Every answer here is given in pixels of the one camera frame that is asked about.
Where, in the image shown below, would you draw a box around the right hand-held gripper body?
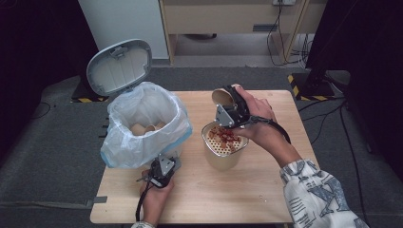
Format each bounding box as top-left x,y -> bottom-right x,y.
214,94 -> 252,129

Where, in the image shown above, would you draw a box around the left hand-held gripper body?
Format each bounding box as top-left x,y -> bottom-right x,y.
136,154 -> 178,188

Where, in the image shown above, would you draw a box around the beige container with strainer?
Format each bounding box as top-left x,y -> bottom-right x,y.
201,122 -> 250,172

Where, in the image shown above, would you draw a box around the white grey pedal trash can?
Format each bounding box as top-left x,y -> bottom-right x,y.
86,38 -> 193,172

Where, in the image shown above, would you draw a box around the person's right hand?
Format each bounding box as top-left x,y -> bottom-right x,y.
233,85 -> 288,154

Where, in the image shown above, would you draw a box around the person's left hand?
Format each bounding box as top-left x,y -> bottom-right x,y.
139,170 -> 175,226

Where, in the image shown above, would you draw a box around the red brown food scraps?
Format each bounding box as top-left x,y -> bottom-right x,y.
208,125 -> 242,150

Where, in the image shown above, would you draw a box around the translucent white trash bag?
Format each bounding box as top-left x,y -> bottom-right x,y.
100,81 -> 193,169

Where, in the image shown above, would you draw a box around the grey tape strip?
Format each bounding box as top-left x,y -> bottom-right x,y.
85,196 -> 108,209

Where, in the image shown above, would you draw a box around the black table edge clips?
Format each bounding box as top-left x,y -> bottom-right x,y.
98,117 -> 110,139

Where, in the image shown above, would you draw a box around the light wooden desk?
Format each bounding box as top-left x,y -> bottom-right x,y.
158,0 -> 327,65

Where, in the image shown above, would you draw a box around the black hazard-striped stand base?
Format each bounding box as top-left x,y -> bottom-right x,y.
70,75 -> 110,104
287,71 -> 336,103

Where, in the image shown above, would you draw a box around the white cabinet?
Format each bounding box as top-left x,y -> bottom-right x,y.
78,0 -> 169,61

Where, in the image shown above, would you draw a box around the black curtain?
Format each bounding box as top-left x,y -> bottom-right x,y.
0,0 -> 107,160
305,0 -> 403,174

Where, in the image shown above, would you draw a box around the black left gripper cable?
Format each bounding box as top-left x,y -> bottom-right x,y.
135,180 -> 152,222

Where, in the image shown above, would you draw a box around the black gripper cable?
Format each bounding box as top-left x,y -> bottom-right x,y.
249,115 -> 292,145
135,180 -> 152,222

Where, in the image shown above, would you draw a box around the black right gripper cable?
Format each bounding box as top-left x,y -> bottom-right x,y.
249,115 -> 292,145

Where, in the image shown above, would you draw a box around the black hanging cables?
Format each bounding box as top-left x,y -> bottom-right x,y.
265,2 -> 313,68

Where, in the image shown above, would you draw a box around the black floor cables bundle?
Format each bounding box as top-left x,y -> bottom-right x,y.
297,96 -> 373,228

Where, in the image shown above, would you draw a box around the black floor cable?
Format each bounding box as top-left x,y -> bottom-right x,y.
31,102 -> 52,120

